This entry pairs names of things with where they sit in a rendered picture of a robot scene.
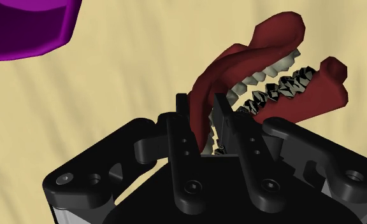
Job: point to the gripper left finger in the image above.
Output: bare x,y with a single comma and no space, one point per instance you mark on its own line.
180,145

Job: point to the purple bowl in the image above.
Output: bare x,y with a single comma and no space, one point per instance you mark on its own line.
25,28

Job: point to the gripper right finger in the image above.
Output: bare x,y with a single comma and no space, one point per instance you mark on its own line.
251,149

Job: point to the red denture model with teeth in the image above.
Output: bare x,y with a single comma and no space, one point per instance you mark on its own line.
264,59

